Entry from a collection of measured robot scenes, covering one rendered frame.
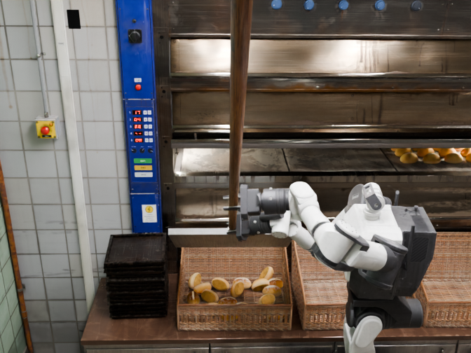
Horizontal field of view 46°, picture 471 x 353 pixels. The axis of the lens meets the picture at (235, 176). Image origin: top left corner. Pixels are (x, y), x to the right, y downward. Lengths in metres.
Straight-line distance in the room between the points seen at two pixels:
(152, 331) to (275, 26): 1.56
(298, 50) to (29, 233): 1.71
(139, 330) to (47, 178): 0.91
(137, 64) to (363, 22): 1.08
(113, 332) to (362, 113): 1.62
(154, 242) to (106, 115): 0.68
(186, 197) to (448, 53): 1.49
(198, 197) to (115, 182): 0.43
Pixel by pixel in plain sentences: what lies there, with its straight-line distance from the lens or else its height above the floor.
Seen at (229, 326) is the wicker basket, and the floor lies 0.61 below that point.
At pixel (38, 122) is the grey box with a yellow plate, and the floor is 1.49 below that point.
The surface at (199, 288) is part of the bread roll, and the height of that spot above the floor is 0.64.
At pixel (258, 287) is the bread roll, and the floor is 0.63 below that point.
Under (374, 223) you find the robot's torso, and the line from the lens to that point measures 2.04.
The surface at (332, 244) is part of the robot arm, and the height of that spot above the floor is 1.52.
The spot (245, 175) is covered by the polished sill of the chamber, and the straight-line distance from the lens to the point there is 2.90.
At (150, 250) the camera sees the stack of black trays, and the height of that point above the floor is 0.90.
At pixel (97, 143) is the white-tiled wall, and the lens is 2.88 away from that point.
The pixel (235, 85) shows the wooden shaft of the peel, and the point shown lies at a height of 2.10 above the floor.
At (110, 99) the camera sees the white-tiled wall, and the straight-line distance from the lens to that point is 2.80.
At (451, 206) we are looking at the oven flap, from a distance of 3.23.
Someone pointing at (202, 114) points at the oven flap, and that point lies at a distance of 2.77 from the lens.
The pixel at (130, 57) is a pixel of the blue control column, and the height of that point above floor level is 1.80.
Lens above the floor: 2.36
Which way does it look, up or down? 24 degrees down
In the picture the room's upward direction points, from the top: 1 degrees clockwise
